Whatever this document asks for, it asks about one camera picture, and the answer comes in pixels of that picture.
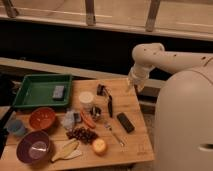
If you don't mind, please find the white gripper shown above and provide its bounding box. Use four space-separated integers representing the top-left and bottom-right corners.
127 66 149 92

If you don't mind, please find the grey towel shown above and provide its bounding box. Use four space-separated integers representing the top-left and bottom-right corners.
61 110 82 130

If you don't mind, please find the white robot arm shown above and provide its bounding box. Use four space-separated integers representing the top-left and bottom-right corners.
128 43 213 171

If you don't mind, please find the white paper cup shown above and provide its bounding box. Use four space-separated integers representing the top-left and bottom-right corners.
78 91 94 110

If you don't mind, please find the small dark metal cup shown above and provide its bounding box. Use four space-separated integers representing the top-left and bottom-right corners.
90 106 101 121

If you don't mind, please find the blue plastic cup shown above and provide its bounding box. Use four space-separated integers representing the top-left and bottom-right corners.
7 119 26 136

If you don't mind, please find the small dark clip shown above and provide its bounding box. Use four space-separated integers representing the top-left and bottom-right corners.
97 84 105 96

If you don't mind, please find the black remote control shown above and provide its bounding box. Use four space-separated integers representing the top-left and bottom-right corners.
117 113 135 133

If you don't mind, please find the metal fork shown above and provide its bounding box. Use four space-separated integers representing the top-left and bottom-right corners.
104 122 125 147

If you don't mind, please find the orange carrot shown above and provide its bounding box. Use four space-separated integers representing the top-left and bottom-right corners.
80 111 96 129

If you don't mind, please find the grey sponge block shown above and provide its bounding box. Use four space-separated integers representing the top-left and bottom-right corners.
52 85 65 100

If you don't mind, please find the dark grape bunch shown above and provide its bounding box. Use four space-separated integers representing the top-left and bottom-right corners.
66 127 98 144

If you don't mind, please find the yellow apple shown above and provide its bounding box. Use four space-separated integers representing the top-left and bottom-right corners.
92 138 107 155

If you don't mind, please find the green plastic tray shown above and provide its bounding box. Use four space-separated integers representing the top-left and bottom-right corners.
13 74 72 109

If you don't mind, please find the wooden spatula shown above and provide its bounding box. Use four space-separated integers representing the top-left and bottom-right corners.
51 138 82 162

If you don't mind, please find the orange bowl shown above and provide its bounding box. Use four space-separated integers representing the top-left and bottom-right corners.
29 107 56 130

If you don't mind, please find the purple bowl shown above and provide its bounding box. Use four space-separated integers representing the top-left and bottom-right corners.
16 131 51 164

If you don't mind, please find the black handled peeler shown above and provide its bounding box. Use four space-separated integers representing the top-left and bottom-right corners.
105 88 113 118

